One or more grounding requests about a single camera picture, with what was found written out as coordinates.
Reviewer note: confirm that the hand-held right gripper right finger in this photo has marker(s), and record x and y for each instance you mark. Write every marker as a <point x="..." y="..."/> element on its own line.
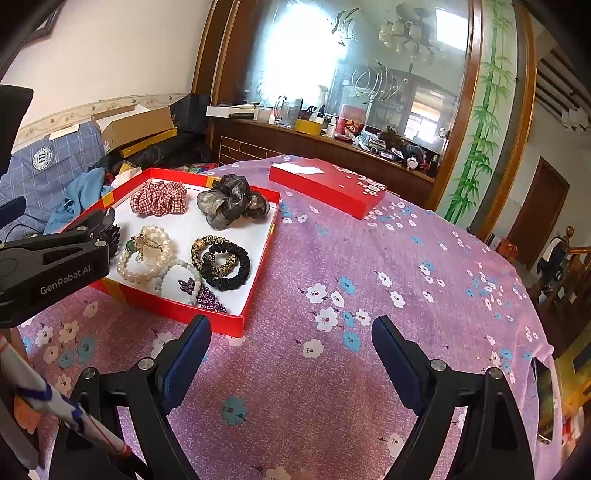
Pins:
<point x="397" y="360"/>

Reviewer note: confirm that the red plaid scrunchie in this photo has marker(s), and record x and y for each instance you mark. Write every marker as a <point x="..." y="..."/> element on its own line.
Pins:
<point x="159" y="198"/>

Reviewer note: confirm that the light blue cloth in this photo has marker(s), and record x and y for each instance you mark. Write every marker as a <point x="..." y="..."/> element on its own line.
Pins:
<point x="85" y="194"/>

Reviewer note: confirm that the blue plaid bag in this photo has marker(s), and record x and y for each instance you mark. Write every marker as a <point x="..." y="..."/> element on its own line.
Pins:
<point x="41" y="170"/>

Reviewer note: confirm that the leopard print scrunchie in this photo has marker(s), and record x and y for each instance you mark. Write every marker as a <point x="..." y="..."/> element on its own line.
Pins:
<point x="198" y="249"/>

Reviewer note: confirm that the pink floral tablecloth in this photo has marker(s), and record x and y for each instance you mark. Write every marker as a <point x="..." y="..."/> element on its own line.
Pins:
<point x="300" y="392"/>

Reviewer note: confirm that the red gift box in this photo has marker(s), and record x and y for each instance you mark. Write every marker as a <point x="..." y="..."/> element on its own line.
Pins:
<point x="354" y="119"/>

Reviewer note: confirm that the striped paper-wrapped stick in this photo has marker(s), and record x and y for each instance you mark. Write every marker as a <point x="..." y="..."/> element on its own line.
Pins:
<point x="64" y="408"/>

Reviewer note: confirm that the bamboo wall painting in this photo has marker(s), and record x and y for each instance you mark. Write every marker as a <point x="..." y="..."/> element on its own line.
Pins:
<point x="485" y="115"/>

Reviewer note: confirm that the red jewelry box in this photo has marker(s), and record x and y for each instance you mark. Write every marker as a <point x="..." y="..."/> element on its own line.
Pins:
<point x="184" y="316"/>

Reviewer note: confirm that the open cardboard box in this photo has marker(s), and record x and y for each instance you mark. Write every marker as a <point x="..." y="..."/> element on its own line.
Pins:
<point x="134" y="127"/>

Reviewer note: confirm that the brown wooden door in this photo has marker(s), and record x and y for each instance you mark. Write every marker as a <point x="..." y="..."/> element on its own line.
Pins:
<point x="545" y="217"/>

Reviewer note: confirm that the black hair claw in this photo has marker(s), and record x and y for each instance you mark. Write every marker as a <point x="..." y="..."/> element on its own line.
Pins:
<point x="113" y="241"/>

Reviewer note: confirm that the red floral box lid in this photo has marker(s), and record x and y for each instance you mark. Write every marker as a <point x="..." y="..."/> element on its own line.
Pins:
<point x="332" y="184"/>

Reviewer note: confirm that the black scrunchie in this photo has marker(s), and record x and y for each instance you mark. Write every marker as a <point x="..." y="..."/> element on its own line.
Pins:
<point x="240" y="272"/>

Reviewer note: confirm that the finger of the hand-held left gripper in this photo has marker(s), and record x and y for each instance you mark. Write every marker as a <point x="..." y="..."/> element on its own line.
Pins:
<point x="94" y="221"/>

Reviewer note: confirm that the grey organza scrunchie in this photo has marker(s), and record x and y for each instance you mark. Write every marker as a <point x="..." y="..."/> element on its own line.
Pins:
<point x="231" y="201"/>

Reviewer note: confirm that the yellow box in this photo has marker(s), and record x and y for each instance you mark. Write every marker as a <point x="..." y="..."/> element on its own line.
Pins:
<point x="308" y="127"/>

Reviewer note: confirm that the wooden-framed etched glass partition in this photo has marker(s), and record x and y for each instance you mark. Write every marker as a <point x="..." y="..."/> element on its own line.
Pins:
<point x="369" y="60"/>

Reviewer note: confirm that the purple rhinestone hair clip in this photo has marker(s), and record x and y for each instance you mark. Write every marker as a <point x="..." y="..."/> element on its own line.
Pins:
<point x="187" y="285"/>
<point x="211" y="301"/>

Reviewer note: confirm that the flat white box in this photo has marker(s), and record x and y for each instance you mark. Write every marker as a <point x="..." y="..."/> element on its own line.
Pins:
<point x="231" y="111"/>

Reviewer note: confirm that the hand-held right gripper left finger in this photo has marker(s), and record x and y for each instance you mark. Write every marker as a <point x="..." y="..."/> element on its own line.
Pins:
<point x="184" y="360"/>

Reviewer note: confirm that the black bag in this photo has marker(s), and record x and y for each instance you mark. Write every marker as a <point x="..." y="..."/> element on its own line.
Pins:
<point x="189" y="129"/>

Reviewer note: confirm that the framed wall picture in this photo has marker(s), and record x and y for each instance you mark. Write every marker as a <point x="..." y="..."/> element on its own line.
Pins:
<point x="46" y="21"/>

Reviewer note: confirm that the glass pitcher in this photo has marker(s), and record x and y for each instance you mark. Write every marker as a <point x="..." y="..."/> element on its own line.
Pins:
<point x="287" y="113"/>

